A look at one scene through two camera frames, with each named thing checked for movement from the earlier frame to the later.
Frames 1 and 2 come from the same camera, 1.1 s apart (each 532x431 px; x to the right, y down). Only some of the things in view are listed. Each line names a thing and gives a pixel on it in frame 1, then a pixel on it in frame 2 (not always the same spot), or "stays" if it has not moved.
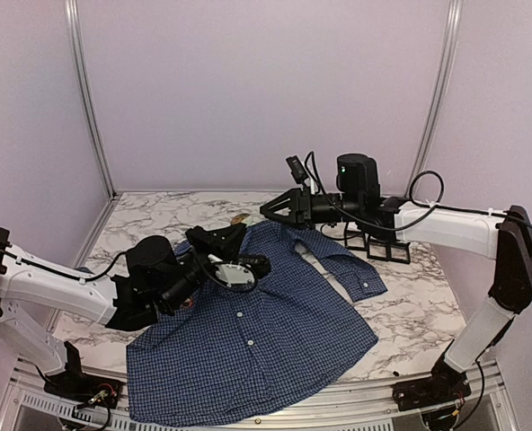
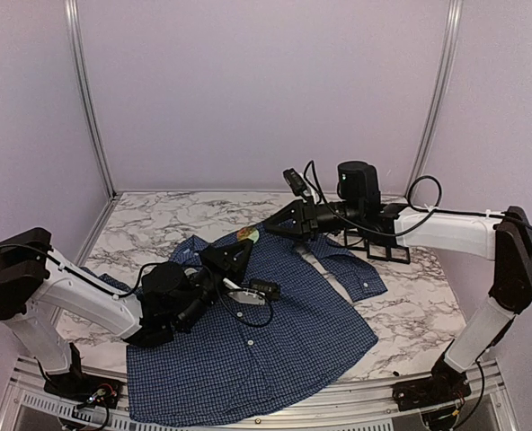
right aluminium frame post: [452, 30] stays
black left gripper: [225, 243] to [221, 259]
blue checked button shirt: [263, 354] stays
